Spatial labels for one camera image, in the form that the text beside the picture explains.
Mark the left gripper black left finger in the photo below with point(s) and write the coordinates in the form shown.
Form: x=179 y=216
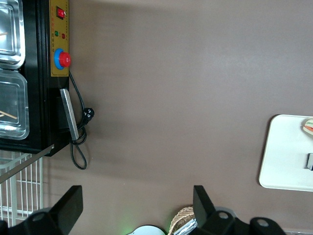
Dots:
x=71 y=208

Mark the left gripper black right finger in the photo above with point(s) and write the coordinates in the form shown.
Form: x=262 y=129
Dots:
x=203 y=210

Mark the cream plastic serving tray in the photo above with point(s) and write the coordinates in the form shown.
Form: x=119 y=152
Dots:
x=281 y=151

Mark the small black gum box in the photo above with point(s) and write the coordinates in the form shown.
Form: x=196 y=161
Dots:
x=310 y=161

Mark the steel food tray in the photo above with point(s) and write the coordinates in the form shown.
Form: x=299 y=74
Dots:
x=22 y=98
x=15 y=57

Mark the wicker basket with foil containers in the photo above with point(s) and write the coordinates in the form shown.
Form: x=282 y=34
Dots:
x=181 y=215

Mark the stack of foil containers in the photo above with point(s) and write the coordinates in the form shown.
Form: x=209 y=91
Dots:
x=187 y=227

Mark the silver metal lever strip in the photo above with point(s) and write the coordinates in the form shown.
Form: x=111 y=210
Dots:
x=29 y=160

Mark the thin wooden stick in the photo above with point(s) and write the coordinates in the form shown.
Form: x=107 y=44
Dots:
x=3 y=33
x=9 y=115

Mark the triangle sandwich with red filling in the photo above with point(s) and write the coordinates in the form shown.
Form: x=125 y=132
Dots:
x=309 y=128

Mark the black sealing machine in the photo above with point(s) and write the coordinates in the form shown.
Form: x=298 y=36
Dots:
x=36 y=73

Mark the red emergency stop button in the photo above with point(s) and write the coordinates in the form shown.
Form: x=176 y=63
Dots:
x=64 y=59

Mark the yellow control panel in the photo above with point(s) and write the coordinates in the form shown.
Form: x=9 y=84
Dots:
x=61 y=24

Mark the red rocker switch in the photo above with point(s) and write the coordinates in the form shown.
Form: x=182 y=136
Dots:
x=60 y=12

